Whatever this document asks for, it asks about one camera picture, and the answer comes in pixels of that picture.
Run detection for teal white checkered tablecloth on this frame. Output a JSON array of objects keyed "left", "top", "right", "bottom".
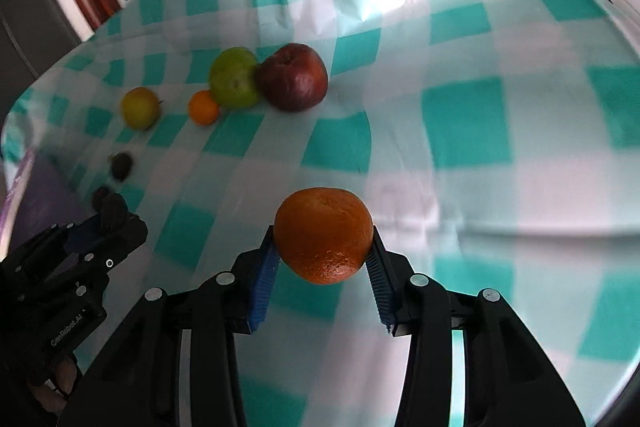
[{"left": 2, "top": 0, "right": 639, "bottom": 424}]

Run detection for dark brown passion fruit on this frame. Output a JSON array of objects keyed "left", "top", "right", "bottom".
[{"left": 108, "top": 152, "right": 134, "bottom": 182}]

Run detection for purple box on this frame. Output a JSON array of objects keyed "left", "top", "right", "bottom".
[{"left": 1, "top": 148, "right": 90, "bottom": 259}]

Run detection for dark grey refrigerator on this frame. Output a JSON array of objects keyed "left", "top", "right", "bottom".
[{"left": 0, "top": 0, "right": 80, "bottom": 118}]

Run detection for green tomato with calyx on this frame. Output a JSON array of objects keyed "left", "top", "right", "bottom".
[{"left": 208, "top": 46, "right": 262, "bottom": 109}]

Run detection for small orange tangerine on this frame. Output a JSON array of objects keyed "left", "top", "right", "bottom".
[{"left": 188, "top": 90, "right": 220, "bottom": 127}]

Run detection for yellow pear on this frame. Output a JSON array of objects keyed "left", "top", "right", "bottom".
[{"left": 119, "top": 87, "right": 162, "bottom": 131}]

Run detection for dark wrinkled passion fruit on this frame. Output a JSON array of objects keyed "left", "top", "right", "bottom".
[{"left": 91, "top": 185, "right": 128, "bottom": 215}]

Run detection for dark red apple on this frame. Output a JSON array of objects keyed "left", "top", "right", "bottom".
[{"left": 254, "top": 43, "right": 329, "bottom": 113}]

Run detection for person's left hand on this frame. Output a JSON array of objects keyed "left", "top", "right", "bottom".
[{"left": 30, "top": 357, "right": 81, "bottom": 415}]

